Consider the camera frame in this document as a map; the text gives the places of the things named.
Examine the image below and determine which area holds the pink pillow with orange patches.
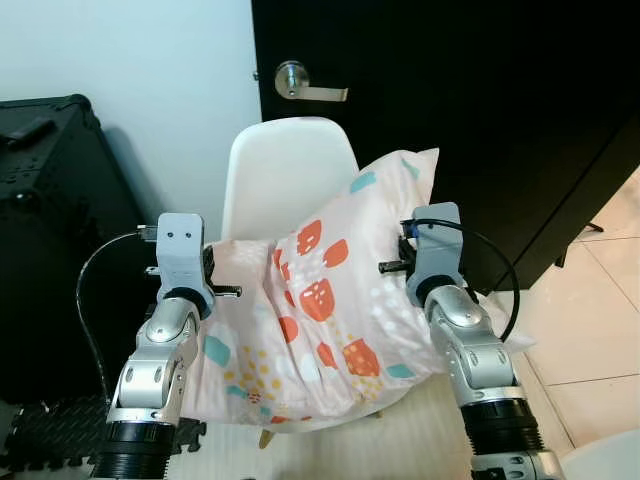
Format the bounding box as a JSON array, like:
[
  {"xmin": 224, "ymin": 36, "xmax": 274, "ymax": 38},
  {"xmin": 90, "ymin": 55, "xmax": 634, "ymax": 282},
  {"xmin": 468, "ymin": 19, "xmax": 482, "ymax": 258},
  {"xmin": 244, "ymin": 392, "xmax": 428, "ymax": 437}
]
[{"xmin": 180, "ymin": 148, "xmax": 536, "ymax": 433}]

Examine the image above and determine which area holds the black hard case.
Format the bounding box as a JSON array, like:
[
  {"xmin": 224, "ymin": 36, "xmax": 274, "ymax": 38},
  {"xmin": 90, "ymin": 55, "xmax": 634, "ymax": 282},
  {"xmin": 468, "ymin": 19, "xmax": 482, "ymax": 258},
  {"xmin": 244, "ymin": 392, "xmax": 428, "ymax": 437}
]
[{"xmin": 0, "ymin": 95, "xmax": 161, "ymax": 406}]

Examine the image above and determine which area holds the black door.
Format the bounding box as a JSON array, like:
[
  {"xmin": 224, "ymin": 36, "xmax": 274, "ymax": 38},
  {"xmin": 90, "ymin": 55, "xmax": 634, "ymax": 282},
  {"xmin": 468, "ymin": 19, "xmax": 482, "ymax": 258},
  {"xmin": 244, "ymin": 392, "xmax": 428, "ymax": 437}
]
[{"xmin": 250, "ymin": 0, "xmax": 640, "ymax": 296}]

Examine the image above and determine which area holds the black foam floor mat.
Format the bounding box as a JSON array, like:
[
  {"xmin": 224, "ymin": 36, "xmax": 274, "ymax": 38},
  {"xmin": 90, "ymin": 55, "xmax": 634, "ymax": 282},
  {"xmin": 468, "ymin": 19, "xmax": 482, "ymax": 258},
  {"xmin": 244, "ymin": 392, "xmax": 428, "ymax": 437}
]
[{"xmin": 0, "ymin": 395, "xmax": 207, "ymax": 473}]

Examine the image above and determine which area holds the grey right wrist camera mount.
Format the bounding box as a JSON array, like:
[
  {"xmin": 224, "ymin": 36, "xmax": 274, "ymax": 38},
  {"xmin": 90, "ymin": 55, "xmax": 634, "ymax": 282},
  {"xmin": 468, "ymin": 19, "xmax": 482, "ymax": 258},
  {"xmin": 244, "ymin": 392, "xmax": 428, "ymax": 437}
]
[{"xmin": 405, "ymin": 203, "xmax": 467, "ymax": 306}]

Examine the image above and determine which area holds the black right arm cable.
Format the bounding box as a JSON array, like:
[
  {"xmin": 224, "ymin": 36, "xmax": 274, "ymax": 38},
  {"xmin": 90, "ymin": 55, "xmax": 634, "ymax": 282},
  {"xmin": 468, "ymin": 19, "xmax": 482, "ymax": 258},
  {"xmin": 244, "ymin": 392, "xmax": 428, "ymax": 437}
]
[{"xmin": 400, "ymin": 220, "xmax": 522, "ymax": 344}]

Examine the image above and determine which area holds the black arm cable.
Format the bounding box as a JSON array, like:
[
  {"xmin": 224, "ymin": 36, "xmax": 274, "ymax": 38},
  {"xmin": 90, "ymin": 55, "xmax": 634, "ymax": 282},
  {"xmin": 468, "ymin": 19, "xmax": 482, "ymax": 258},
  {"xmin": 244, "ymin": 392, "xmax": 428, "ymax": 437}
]
[
  {"xmin": 400, "ymin": 220, "xmax": 522, "ymax": 344},
  {"xmin": 76, "ymin": 228, "xmax": 163, "ymax": 403}
]

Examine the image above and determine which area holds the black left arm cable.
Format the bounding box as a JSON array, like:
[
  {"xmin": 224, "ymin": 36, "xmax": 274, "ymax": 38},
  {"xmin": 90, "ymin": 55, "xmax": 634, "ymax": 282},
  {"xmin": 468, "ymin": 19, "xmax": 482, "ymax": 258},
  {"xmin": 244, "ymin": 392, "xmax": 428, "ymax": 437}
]
[{"xmin": 76, "ymin": 228, "xmax": 163, "ymax": 403}]

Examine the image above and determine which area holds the silver lever door handle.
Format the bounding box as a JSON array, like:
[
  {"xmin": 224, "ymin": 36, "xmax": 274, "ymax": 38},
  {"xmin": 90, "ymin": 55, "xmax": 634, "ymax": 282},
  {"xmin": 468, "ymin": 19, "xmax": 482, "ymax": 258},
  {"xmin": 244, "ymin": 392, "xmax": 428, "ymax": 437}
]
[{"xmin": 275, "ymin": 60, "xmax": 350, "ymax": 103}]

